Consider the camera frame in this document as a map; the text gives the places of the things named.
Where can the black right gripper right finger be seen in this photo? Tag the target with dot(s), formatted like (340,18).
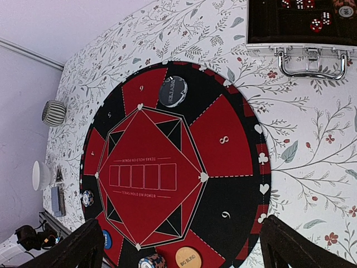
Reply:
(282,246)

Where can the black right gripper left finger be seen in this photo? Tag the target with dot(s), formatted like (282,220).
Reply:
(82,248)

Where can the blue small blind button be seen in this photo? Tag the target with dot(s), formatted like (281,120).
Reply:
(108,242)

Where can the white blue poker chip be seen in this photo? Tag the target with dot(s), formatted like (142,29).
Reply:
(87,198)

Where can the orange big blind button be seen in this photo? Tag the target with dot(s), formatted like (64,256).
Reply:
(188,257)

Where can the black white dealer button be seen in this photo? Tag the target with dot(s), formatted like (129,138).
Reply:
(173,91)

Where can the blue playing card deck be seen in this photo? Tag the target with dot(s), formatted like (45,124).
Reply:
(57,202)

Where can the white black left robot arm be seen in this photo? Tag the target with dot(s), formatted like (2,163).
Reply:
(14,246)

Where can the black triangular card holder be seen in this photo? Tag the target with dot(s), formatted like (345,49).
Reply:
(59,180)

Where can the white bowl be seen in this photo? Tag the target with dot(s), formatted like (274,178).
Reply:
(41,176)

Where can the round red black poker mat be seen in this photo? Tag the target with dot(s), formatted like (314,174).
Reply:
(196,175)

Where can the striped grey ceramic cup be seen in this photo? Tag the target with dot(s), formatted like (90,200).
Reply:
(53,113)

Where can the red dice in case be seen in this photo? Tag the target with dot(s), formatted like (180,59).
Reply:
(302,17)

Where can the right poker chip row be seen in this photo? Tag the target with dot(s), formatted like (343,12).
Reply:
(345,8)

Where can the front aluminium rail frame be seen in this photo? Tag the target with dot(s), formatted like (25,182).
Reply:
(53,224)

